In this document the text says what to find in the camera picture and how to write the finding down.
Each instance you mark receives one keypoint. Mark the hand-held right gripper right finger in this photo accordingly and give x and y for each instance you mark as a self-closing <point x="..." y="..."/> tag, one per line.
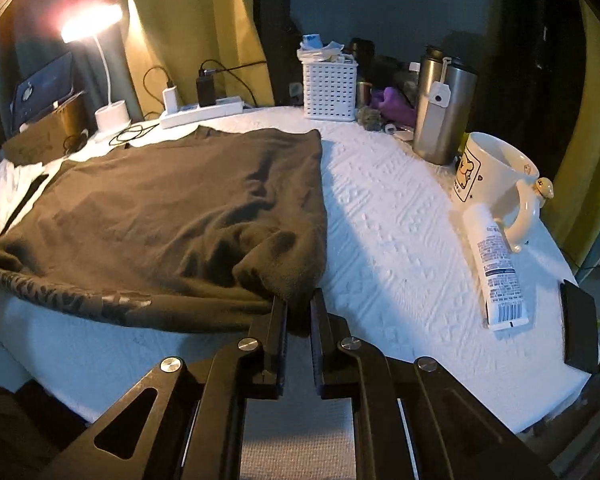
<point x="325" y="355"/>

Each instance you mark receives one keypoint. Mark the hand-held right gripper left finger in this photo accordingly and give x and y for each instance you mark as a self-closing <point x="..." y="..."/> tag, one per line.
<point x="272" y="355"/>

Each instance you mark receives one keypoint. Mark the brown t-shirt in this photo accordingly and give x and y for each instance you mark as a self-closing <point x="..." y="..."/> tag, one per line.
<point x="180" y="210"/>

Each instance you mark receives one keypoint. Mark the white cream tube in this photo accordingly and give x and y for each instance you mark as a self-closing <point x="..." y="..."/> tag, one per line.
<point x="495" y="270"/>

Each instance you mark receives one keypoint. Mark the small white object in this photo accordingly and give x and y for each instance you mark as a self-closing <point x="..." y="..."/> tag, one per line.
<point x="400" y="132"/>

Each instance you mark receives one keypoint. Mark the grey fuzzy ball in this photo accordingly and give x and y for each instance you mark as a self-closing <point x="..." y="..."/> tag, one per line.
<point x="369" y="120"/>

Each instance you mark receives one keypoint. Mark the white bear mug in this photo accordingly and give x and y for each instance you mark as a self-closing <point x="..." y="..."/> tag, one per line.
<point x="485" y="175"/>

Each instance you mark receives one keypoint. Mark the white power strip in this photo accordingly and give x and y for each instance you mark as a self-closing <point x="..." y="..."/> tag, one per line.
<point x="220" y="108"/>

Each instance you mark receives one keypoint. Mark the yellow-green packet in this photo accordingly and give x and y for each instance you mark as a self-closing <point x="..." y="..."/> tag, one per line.
<point x="465" y="145"/>

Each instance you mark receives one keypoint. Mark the black phone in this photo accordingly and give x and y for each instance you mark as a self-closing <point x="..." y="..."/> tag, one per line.
<point x="580" y="325"/>

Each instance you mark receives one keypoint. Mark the purple plush toy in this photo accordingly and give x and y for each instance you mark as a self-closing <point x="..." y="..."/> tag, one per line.
<point x="392" y="102"/>

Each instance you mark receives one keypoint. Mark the steel travel tumbler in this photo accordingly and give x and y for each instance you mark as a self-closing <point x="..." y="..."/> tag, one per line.
<point x="440" y="120"/>

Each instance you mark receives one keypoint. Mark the small metal cup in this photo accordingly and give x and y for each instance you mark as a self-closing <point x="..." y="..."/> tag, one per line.
<point x="364" y="94"/>

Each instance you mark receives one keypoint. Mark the white plastic basket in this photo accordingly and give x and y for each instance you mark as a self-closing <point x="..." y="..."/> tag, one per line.
<point x="330" y="90"/>

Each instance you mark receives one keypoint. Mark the black charger adapter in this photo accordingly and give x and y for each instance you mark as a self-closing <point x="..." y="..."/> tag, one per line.
<point x="206" y="91"/>

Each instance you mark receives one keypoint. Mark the white charger adapter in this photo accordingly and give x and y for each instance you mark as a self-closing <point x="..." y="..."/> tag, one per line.
<point x="170" y="99"/>

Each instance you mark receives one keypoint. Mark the white tea bag tag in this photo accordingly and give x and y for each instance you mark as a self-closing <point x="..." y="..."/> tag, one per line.
<point x="438" y="95"/>

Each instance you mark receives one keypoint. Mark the white desk lamp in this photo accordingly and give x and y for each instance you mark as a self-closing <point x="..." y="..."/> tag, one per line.
<point x="112" y="117"/>

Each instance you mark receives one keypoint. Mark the glass jar with white lid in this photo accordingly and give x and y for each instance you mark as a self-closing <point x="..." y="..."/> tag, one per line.
<point x="414" y="67"/>

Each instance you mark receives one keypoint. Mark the crumpled white paper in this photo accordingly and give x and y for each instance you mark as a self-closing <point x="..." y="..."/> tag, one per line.
<point x="330" y="52"/>

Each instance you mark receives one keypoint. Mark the dark flask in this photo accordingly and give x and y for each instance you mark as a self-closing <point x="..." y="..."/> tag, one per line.
<point x="360" y="50"/>

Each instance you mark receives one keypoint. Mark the brown cardboard box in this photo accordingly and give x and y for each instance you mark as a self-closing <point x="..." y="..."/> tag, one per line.
<point x="45" y="140"/>

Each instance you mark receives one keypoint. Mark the white cloth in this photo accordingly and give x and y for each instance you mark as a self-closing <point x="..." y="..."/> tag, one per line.
<point x="0" y="195"/>

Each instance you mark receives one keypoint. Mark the yellow curtain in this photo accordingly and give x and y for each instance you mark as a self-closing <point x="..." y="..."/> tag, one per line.
<point x="592" y="135"/>
<point x="190" y="20"/>

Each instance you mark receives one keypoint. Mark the dark tablet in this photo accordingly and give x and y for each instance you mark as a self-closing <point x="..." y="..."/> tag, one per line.
<point x="42" y="90"/>

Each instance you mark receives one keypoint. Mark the dark glass window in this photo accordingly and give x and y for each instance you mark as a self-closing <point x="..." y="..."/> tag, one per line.
<point x="405" y="5"/>

